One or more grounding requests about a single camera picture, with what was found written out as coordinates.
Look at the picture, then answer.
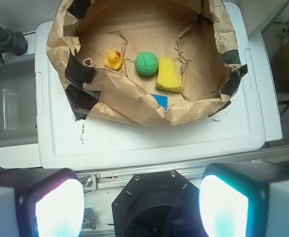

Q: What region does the green textured ball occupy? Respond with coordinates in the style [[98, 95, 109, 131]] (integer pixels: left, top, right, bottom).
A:
[[135, 52, 159, 76]]

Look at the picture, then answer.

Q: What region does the yellow sponge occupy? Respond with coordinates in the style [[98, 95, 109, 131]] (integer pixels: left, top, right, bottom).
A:
[[156, 57, 183, 93]]

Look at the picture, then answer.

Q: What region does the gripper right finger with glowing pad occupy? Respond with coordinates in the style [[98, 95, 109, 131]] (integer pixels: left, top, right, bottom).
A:
[[199, 161, 289, 237]]

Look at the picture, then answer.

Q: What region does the crumpled brown paper bag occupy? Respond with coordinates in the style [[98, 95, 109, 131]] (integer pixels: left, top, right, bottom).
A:
[[46, 0, 248, 126]]

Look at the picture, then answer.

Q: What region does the metal corner bracket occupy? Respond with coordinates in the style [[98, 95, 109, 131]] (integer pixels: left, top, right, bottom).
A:
[[81, 175, 98, 193]]

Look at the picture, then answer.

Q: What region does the blue triangle piece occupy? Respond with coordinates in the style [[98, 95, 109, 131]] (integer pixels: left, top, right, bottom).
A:
[[152, 94, 168, 111]]

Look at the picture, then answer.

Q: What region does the aluminium extrusion rail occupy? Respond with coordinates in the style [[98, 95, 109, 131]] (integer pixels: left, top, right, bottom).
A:
[[76, 145, 289, 189]]

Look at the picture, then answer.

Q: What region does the white plastic bin lid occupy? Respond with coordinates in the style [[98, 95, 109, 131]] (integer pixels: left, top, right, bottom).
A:
[[35, 2, 283, 170]]

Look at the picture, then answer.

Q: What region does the yellow rubber duck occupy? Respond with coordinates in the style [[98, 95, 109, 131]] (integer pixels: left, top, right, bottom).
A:
[[104, 50, 124, 70]]

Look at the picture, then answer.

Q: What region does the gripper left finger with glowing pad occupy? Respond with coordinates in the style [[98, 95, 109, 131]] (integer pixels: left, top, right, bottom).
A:
[[0, 168, 85, 237]]

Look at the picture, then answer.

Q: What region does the clear plastic tray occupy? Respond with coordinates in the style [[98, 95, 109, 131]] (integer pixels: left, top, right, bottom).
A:
[[0, 54, 38, 148]]

